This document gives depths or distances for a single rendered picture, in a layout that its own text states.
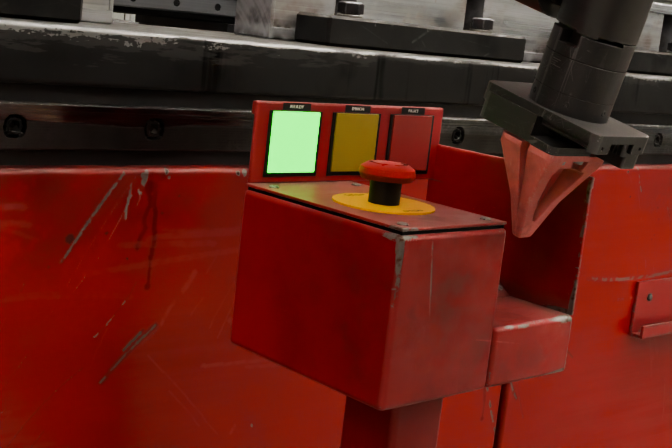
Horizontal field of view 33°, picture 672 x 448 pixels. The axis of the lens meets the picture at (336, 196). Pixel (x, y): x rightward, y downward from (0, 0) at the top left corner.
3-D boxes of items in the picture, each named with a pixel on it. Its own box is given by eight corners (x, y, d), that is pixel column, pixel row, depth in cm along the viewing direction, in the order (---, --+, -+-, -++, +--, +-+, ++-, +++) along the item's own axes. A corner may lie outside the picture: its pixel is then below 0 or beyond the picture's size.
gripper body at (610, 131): (533, 106, 86) (567, 12, 83) (642, 161, 79) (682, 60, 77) (477, 103, 81) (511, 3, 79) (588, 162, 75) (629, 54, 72)
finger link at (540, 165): (502, 206, 88) (543, 92, 85) (573, 248, 84) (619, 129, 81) (444, 208, 84) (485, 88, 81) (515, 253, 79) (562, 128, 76)
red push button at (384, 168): (382, 219, 77) (388, 166, 76) (341, 208, 79) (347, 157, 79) (422, 217, 79) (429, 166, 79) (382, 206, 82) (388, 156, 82)
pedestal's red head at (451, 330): (380, 413, 73) (414, 133, 70) (227, 343, 84) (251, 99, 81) (566, 372, 86) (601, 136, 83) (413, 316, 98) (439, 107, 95)
